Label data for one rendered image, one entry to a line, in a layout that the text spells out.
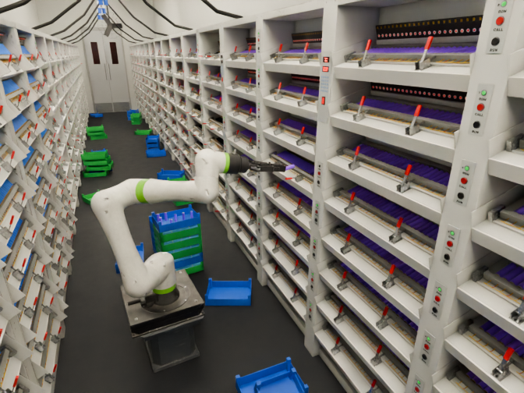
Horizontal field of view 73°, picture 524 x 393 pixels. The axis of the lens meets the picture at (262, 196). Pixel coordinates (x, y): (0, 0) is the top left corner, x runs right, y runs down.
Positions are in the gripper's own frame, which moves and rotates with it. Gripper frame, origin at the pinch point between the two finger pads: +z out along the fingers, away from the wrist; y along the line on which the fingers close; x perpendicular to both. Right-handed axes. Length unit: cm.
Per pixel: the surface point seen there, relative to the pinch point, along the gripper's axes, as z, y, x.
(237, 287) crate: 18, 55, 103
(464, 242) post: 13, -89, -5
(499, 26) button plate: 2, -85, -58
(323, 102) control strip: 6.4, -16.2, -33.5
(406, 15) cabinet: 20, -35, -69
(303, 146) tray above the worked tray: 13.8, 3.7, -11.1
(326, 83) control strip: 5.1, -16.6, -40.9
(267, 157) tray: 18, 50, 6
